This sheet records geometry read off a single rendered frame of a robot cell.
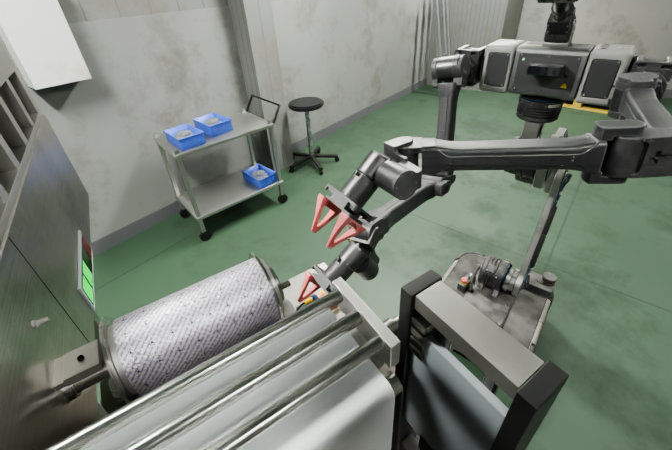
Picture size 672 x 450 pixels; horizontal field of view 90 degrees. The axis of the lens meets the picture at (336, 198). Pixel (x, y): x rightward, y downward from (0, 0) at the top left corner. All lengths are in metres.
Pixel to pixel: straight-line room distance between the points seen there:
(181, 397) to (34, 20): 2.51
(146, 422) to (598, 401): 2.06
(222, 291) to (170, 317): 0.08
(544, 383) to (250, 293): 0.43
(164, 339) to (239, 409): 0.29
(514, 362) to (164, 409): 0.31
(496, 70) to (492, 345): 1.08
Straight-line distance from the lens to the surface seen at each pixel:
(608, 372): 2.35
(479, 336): 0.38
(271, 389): 0.35
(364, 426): 0.35
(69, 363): 0.67
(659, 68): 1.26
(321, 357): 0.36
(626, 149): 0.76
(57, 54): 2.74
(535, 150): 0.71
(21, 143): 1.07
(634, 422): 2.25
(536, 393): 0.36
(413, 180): 0.61
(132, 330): 0.63
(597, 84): 1.30
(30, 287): 0.71
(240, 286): 0.62
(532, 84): 1.32
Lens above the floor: 1.74
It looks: 33 degrees down
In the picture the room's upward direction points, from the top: 4 degrees counter-clockwise
